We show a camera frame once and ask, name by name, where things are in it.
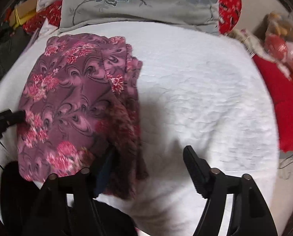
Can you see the pink floral garment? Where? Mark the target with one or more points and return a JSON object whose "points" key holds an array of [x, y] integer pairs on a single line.
{"points": [[75, 91]]}

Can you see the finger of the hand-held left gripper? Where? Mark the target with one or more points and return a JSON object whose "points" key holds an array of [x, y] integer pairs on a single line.
{"points": [[13, 116]]}

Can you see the dark clothes pile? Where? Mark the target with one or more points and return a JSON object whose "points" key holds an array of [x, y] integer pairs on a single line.
{"points": [[4, 51]]}

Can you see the clear bag of soft toys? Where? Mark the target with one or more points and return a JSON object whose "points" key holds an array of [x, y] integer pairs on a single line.
{"points": [[284, 46]]}

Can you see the grey floral pillow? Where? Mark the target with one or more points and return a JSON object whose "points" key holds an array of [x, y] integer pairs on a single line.
{"points": [[148, 9]]}

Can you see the cardboard box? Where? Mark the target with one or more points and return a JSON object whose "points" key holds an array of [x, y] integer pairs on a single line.
{"points": [[26, 5]]}

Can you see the white blanket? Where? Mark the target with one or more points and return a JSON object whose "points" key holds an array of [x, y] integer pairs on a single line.
{"points": [[198, 91]]}

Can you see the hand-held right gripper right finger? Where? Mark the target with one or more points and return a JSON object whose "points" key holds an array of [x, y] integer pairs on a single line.
{"points": [[195, 172]]}

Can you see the white floral cloth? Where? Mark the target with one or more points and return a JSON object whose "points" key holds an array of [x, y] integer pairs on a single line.
{"points": [[244, 39]]}

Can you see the yellow cloth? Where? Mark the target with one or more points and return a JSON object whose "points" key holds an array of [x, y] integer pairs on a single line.
{"points": [[20, 19]]}

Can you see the plain red cloth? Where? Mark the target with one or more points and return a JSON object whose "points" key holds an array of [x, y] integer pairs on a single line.
{"points": [[284, 103]]}

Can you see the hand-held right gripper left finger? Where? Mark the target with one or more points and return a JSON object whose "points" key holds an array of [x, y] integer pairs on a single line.
{"points": [[104, 174]]}

